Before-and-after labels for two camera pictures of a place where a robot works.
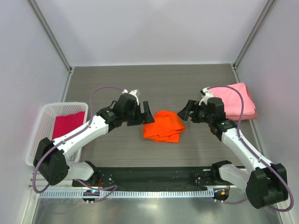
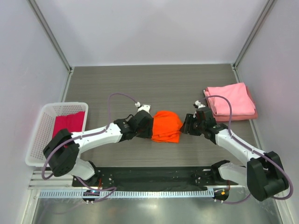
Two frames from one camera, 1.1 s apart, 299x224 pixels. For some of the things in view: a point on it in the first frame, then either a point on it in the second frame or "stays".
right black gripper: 184,113 to 186,128
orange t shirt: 167,127 stays
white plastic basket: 43,127 stays
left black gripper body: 133,117 to 145,132
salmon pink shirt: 255,115 stays
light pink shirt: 232,101 stays
